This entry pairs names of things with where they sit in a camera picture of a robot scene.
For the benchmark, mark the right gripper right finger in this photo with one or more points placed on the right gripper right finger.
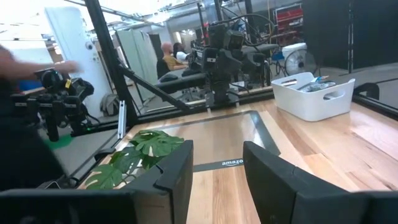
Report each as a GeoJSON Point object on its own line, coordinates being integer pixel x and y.
{"type": "Point", "coordinates": [280, 193]}

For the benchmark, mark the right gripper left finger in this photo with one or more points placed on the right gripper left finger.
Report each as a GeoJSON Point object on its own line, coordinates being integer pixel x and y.
{"type": "Point", "coordinates": [168, 193]}

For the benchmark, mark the blue granola bar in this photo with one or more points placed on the blue granola bar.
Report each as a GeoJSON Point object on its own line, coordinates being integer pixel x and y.
{"type": "Point", "coordinates": [317, 86]}
{"type": "Point", "coordinates": [321, 77]}

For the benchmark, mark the black background robot arm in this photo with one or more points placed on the black background robot arm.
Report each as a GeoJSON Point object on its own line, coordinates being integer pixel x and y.
{"type": "Point", "coordinates": [62, 99]}

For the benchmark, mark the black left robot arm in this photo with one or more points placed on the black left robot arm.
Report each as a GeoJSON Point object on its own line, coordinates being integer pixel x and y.
{"type": "Point", "coordinates": [255, 62]}

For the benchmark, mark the grey desk top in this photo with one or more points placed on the grey desk top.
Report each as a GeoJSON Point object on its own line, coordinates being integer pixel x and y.
{"type": "Point", "coordinates": [180, 83]}
{"type": "Point", "coordinates": [264, 48]}

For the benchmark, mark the person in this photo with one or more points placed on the person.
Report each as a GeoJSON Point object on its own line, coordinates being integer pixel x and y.
{"type": "Point", "coordinates": [181, 53]}
{"type": "Point", "coordinates": [169, 59]}
{"type": "Point", "coordinates": [21, 149]}

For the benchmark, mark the green plant in white pot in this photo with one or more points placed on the green plant in white pot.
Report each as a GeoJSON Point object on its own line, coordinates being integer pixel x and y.
{"type": "Point", "coordinates": [155, 144]}

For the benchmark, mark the white fan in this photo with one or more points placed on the white fan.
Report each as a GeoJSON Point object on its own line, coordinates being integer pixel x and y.
{"type": "Point", "coordinates": [295, 63]}

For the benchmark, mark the white bucket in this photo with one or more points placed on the white bucket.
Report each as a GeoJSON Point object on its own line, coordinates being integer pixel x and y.
{"type": "Point", "coordinates": [293, 46]}

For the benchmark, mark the red storage shelf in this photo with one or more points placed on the red storage shelf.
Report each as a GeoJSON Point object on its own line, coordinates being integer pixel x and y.
{"type": "Point", "coordinates": [289, 15]}

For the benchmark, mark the pale folding partition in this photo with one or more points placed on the pale folding partition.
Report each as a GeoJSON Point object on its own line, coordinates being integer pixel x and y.
{"type": "Point", "coordinates": [140, 59]}

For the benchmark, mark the silver aluminium bar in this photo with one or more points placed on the silver aluminium bar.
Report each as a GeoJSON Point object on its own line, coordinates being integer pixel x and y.
{"type": "Point", "coordinates": [121, 119]}

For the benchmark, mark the white plastic bin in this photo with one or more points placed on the white plastic bin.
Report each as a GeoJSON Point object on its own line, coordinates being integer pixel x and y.
{"type": "Point", "coordinates": [311, 105]}

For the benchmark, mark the black curtain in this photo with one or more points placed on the black curtain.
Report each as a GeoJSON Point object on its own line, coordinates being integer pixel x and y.
{"type": "Point", "coordinates": [351, 31]}

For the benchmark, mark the black arched clamp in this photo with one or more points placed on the black arched clamp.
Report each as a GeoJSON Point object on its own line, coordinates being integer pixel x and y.
{"type": "Point", "coordinates": [367, 85]}

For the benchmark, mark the white door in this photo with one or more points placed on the white door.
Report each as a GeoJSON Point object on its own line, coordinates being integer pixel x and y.
{"type": "Point", "coordinates": [71, 40]}

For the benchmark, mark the person's hand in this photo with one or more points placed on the person's hand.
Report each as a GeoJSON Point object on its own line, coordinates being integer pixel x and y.
{"type": "Point", "coordinates": [66, 67]}

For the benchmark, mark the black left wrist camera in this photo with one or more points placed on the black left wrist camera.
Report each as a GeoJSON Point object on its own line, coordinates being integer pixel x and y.
{"type": "Point", "coordinates": [235, 40]}

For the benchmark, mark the black aluminium table frame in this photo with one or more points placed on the black aluminium table frame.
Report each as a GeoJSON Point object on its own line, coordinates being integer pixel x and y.
{"type": "Point", "coordinates": [105, 56]}

